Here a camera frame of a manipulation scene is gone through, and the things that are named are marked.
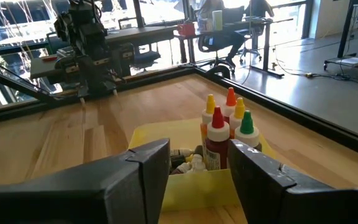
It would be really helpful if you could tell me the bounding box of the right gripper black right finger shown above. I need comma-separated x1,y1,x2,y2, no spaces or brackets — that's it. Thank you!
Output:
227,139,358,224

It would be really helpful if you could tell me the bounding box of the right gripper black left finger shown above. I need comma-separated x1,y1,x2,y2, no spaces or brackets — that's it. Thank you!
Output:
0,138,171,224

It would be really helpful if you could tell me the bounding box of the large green food coloring bottle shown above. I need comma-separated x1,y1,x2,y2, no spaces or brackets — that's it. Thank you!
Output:
234,110,263,153

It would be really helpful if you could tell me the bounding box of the yellow translucent plastic bin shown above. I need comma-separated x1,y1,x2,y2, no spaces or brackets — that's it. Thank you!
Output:
128,117,276,213

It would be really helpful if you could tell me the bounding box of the large red food coloring bottle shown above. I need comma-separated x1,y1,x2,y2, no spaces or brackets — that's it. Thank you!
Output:
204,105,231,171

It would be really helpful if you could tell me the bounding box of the large yellow food coloring bottle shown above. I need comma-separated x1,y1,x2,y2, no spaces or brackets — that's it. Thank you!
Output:
200,93,217,156
229,97,247,139

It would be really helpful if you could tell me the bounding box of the small red food coloring bottle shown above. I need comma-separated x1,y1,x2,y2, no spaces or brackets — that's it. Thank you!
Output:
171,162,192,175

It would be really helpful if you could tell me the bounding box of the large orange food coloring bottle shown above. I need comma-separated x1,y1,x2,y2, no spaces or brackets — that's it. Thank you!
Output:
221,86,238,124

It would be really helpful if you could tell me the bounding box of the black upright stand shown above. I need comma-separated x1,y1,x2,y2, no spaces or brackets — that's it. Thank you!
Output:
116,42,136,77

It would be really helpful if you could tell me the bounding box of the blue office chair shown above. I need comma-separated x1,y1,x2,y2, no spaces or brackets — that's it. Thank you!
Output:
134,49,162,65

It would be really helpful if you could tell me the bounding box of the long dark wooden table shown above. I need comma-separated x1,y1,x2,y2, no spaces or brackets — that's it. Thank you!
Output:
104,24,183,78

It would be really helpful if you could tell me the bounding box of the red box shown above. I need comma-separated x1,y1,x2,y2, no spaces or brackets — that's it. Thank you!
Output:
177,22,196,37

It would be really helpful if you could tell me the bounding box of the black office chair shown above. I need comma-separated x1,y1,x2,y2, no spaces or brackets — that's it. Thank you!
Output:
197,34,239,75
239,27,264,63

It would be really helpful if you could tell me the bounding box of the blue white cup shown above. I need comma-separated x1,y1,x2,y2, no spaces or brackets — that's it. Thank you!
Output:
197,17,213,32

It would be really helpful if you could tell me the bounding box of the person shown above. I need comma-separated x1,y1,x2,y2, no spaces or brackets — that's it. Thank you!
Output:
196,0,248,68
244,0,275,19

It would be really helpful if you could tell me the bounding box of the pale green container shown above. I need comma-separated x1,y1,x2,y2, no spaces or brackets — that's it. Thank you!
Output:
212,10,223,31

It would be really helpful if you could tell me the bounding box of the black laptop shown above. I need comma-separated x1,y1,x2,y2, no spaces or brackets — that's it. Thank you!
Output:
222,6,245,24

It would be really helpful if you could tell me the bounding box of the black office desk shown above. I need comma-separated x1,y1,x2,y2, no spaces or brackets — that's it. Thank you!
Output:
175,17,295,78

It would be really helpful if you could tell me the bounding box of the black wheeled stand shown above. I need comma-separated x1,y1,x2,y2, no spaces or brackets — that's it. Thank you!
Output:
323,0,358,78

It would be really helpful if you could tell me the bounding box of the black aluminium table frame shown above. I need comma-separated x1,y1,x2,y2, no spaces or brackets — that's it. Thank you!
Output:
0,52,358,162

